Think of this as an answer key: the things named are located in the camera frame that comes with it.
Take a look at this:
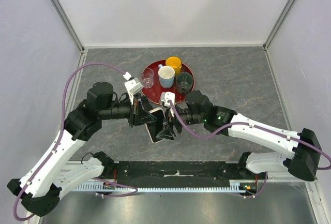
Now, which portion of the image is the yellow mug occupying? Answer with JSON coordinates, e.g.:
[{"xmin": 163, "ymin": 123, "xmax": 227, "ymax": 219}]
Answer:
[{"xmin": 165, "ymin": 56, "xmax": 182, "ymax": 76}]

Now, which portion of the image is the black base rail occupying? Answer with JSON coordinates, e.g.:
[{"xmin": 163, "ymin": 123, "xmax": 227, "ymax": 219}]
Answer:
[{"xmin": 103, "ymin": 161, "xmax": 265, "ymax": 188}]

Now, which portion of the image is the clear plastic cup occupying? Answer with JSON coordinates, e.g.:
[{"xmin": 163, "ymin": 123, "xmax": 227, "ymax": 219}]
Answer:
[{"xmin": 141, "ymin": 68, "xmax": 154, "ymax": 88}]

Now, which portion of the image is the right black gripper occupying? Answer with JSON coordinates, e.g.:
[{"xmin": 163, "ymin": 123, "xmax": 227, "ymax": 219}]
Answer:
[{"xmin": 156, "ymin": 103, "xmax": 205, "ymax": 142}]

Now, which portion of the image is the dark green glass mug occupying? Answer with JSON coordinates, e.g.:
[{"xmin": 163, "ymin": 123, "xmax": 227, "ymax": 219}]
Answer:
[{"xmin": 175, "ymin": 72, "xmax": 193, "ymax": 95}]

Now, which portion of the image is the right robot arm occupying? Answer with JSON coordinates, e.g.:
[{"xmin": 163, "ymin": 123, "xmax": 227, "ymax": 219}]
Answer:
[{"xmin": 160, "ymin": 91, "xmax": 322, "ymax": 182}]

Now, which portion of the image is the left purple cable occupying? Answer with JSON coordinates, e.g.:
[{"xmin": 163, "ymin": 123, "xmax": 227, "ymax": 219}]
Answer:
[{"xmin": 13, "ymin": 62, "xmax": 130, "ymax": 221}]

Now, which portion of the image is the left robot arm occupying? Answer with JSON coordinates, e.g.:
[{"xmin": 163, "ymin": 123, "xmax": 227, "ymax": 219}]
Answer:
[{"xmin": 7, "ymin": 78, "xmax": 156, "ymax": 217}]

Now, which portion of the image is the slotted cable duct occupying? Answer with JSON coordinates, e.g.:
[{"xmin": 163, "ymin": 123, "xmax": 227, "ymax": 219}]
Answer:
[{"xmin": 73, "ymin": 181, "xmax": 257, "ymax": 193}]

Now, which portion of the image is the light blue mug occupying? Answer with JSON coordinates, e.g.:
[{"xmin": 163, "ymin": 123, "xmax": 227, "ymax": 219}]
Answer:
[{"xmin": 158, "ymin": 64, "xmax": 175, "ymax": 88}]

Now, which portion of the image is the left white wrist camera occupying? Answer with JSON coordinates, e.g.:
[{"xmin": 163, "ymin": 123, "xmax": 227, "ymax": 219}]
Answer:
[{"xmin": 123, "ymin": 72, "xmax": 143, "ymax": 104}]

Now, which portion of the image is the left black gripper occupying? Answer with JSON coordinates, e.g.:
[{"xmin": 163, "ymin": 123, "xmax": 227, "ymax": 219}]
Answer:
[{"xmin": 99, "ymin": 92, "xmax": 157, "ymax": 128}]

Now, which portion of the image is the phone with pink case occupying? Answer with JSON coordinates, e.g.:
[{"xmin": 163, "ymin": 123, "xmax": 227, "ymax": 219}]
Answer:
[{"xmin": 145, "ymin": 107, "xmax": 164, "ymax": 144}]

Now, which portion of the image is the red round tray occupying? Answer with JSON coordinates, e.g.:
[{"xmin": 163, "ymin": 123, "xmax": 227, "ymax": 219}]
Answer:
[{"xmin": 142, "ymin": 59, "xmax": 187, "ymax": 104}]

